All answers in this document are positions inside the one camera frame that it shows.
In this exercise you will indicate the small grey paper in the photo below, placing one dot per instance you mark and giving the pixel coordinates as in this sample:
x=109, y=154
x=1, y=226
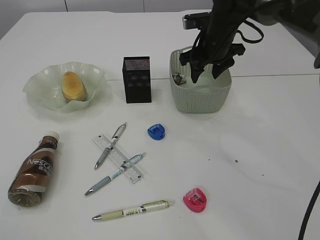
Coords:
x=178, y=78

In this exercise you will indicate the green woven plastic basket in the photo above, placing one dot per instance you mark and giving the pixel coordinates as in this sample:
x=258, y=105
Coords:
x=208, y=95

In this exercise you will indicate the translucent wavy glass plate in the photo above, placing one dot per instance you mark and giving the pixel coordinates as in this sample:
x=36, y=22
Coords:
x=45, y=87

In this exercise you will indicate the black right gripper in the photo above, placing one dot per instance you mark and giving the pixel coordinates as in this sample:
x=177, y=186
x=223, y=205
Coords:
x=222, y=59

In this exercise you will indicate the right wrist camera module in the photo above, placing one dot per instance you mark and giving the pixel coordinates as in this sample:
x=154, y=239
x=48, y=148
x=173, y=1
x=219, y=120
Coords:
x=196, y=20

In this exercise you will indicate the pink pencil sharpener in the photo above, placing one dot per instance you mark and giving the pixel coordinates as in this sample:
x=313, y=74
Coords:
x=195, y=200

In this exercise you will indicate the blue pencil sharpener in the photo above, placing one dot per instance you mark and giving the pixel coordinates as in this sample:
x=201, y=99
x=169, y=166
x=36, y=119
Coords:
x=156, y=132

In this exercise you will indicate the black mesh pen holder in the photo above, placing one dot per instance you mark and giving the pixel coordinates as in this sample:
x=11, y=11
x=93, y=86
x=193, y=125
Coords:
x=137, y=79

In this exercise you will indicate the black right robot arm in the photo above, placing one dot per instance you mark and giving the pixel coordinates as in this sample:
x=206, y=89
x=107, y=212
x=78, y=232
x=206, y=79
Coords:
x=218, y=27

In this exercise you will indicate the grey grip pen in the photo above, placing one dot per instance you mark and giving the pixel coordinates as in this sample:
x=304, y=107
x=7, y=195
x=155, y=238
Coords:
x=108, y=149

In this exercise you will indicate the clear plastic ruler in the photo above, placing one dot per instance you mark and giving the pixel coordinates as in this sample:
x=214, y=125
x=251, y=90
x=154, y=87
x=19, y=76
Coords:
x=115, y=156

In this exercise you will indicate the blue patterned pen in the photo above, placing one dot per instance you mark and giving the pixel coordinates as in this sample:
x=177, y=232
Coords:
x=127, y=168

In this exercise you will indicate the cream barrel pen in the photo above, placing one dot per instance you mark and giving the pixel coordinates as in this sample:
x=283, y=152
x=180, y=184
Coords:
x=144, y=208

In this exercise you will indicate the sugared bread roll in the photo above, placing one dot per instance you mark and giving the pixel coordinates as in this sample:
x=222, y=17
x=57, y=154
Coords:
x=73, y=88

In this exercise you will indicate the brown Nescafe coffee bottle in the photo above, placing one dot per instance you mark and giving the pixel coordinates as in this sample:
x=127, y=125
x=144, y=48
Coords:
x=34, y=175

